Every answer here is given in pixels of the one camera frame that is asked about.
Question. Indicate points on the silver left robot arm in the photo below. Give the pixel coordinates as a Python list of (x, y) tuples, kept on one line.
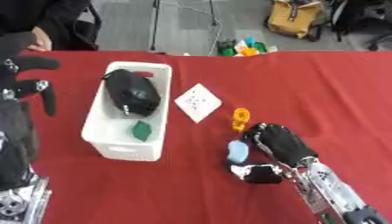
[(20, 201)]

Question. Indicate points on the black tripod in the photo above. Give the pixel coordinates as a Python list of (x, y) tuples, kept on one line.
[(154, 23)]

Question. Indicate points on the dark green block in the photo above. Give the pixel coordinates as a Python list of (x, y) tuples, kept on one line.
[(141, 131)]

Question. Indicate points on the person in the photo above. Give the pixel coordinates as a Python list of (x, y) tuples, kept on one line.
[(56, 17)]

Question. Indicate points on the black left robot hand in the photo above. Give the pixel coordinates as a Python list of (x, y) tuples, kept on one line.
[(15, 140)]

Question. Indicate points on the person's hand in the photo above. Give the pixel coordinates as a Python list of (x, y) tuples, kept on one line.
[(42, 39)]

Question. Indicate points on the black office chair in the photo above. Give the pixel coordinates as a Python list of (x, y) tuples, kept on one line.
[(365, 17)]

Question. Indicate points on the white plastic basket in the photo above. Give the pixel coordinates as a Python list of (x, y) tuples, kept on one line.
[(120, 140)]

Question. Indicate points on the black pouch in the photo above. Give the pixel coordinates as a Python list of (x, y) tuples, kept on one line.
[(131, 92)]

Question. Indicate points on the light blue block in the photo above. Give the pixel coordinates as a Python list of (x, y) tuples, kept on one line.
[(238, 151)]

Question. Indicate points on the orange toy piece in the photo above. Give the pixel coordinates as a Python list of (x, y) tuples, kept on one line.
[(241, 116)]

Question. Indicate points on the white square card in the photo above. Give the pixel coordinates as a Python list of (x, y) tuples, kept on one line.
[(198, 102)]

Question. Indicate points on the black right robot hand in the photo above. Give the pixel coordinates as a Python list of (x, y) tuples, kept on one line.
[(283, 143)]

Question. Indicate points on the yellow bag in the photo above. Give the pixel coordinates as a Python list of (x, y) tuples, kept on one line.
[(293, 17)]

